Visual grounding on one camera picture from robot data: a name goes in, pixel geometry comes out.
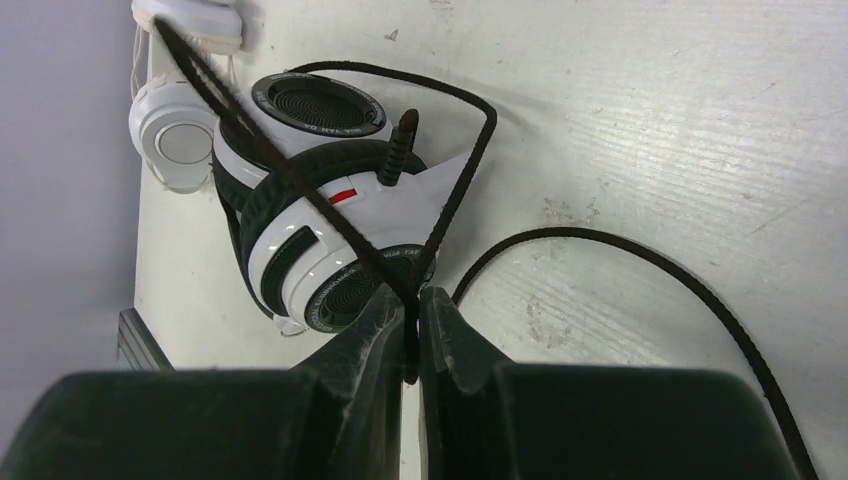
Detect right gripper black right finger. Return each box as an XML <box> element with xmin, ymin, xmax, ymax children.
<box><xmin>419</xmin><ymin>287</ymin><xmax>512</xmax><ymax>479</ymax></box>

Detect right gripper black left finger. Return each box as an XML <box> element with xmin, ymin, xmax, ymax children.
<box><xmin>291</xmin><ymin>286</ymin><xmax>405</xmax><ymax>479</ymax></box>

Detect black and white headphones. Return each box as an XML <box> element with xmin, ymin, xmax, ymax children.
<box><xmin>152</xmin><ymin>16</ymin><xmax>823</xmax><ymax>480</ymax></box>

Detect white wired headphones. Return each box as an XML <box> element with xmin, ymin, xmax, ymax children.
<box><xmin>128</xmin><ymin>1</ymin><xmax>243</xmax><ymax>194</ymax></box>

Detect aluminium rail frame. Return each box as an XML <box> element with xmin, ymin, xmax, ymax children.
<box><xmin>116</xmin><ymin>308</ymin><xmax>174</xmax><ymax>371</ymax></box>

